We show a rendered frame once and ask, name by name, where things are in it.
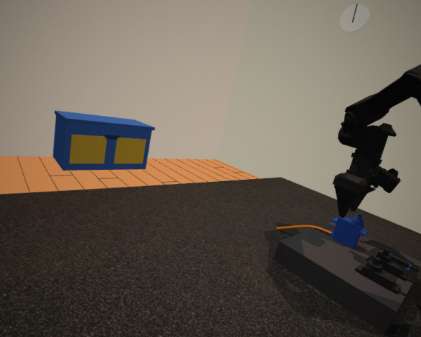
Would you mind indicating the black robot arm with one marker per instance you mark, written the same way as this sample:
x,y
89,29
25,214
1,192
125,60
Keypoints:
x,y
356,133

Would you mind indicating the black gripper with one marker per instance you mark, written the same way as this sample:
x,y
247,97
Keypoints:
x,y
351,187

